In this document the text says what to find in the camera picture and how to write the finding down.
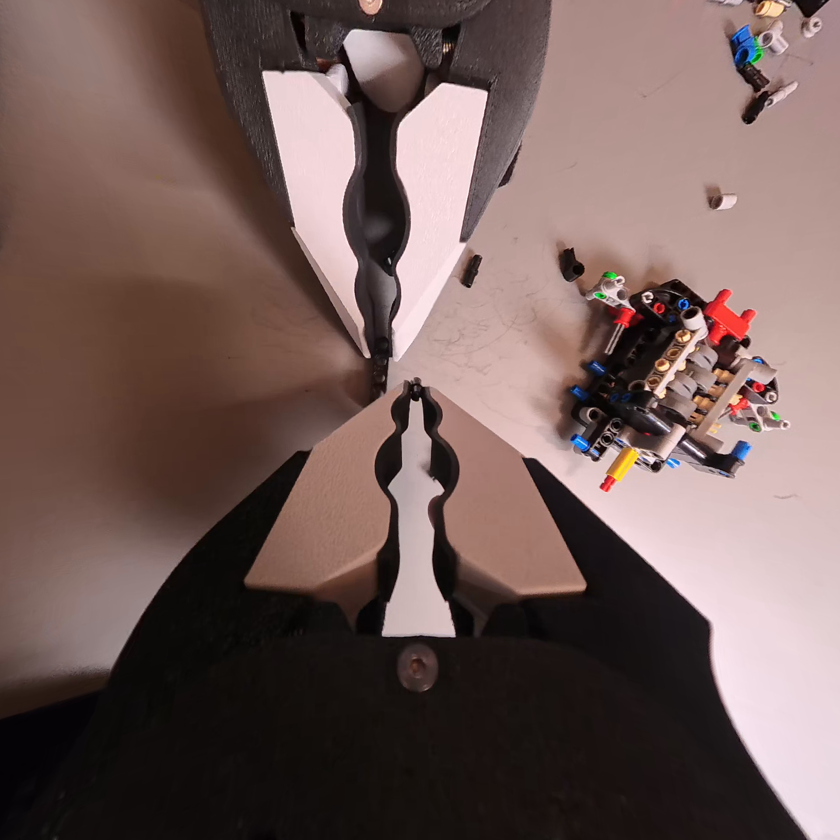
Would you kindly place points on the multicolour lego chassis assembly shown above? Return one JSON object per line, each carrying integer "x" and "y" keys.
{"x": 669, "y": 394}

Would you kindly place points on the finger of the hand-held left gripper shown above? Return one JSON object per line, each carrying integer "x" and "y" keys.
{"x": 308, "y": 164}
{"x": 439, "y": 170}

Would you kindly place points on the long black lego beam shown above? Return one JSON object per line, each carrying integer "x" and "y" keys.
{"x": 379, "y": 367}

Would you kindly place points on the grey lego bushing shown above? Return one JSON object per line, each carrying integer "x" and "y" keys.
{"x": 722, "y": 201}

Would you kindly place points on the small black lego pin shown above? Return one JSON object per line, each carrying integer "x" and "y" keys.
{"x": 416, "y": 390}
{"x": 472, "y": 269}

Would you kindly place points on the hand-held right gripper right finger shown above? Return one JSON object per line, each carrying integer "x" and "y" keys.
{"x": 512, "y": 525}

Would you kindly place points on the black lego pin connector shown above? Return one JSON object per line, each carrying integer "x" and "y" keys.
{"x": 569, "y": 262}

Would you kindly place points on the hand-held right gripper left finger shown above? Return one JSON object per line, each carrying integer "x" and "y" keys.
{"x": 328, "y": 518}

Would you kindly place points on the pile of loose lego pieces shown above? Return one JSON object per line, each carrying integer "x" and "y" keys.
{"x": 741, "y": 39}

